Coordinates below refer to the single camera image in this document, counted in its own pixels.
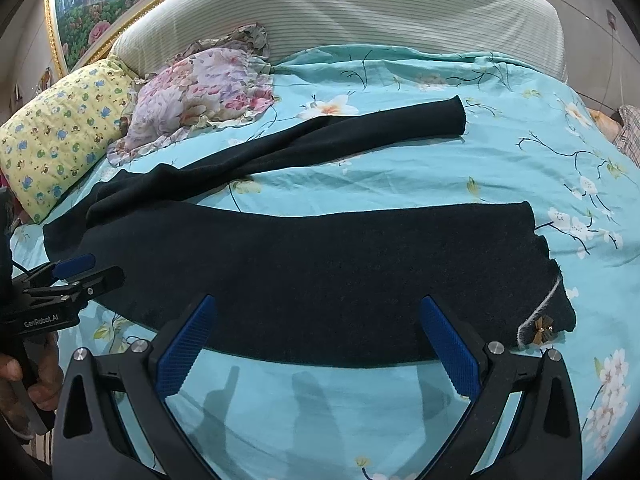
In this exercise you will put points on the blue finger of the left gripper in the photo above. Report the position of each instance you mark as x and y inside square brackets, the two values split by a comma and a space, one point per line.
[64, 270]
[101, 282]

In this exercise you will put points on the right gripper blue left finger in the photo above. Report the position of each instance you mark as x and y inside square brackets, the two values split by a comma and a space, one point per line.
[179, 343]

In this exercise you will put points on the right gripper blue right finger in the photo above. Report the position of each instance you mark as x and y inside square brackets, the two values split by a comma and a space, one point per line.
[455, 344]

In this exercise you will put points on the black knit pants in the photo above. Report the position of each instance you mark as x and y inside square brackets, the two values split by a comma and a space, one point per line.
[339, 290]

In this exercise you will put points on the yellow cartoon print pillow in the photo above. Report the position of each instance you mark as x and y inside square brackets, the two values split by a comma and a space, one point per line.
[58, 136]

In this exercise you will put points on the turquoise floral bed sheet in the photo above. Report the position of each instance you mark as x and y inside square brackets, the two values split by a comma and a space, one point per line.
[528, 138]

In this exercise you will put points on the pink floral ruffled pillow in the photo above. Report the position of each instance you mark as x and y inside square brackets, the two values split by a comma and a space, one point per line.
[213, 83]

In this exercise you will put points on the plaid cloth beside bed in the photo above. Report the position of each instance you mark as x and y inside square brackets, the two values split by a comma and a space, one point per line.
[628, 140]

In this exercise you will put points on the striped white headboard cover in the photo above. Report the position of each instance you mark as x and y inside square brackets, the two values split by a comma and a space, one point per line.
[528, 30]

